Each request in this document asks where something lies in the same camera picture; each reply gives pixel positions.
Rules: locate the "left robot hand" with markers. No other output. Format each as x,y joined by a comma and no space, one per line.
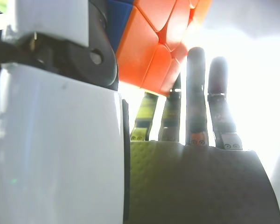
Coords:
60,151

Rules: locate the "colourful puzzle cube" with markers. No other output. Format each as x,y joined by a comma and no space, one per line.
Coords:
149,46

